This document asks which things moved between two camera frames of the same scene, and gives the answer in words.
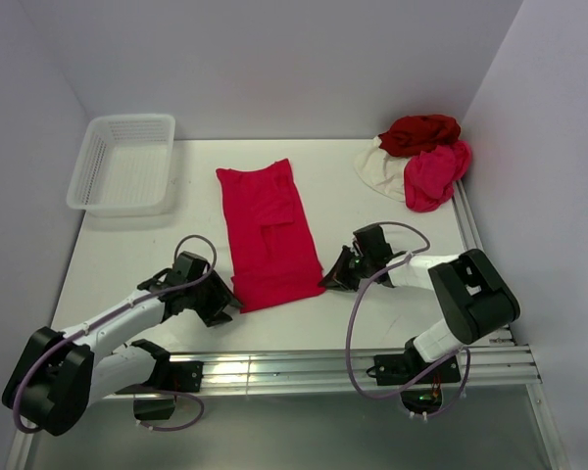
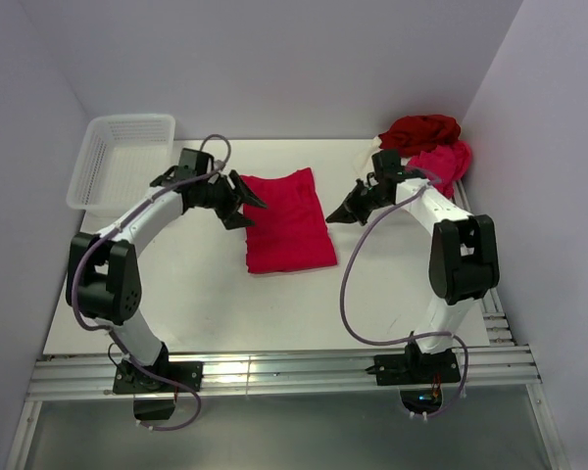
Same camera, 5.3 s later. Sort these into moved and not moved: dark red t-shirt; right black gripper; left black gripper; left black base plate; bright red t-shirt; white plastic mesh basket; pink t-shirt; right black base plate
Moved: left black gripper; right black gripper; bright red t-shirt
Not moved: left black base plate; right black base plate; white plastic mesh basket; pink t-shirt; dark red t-shirt
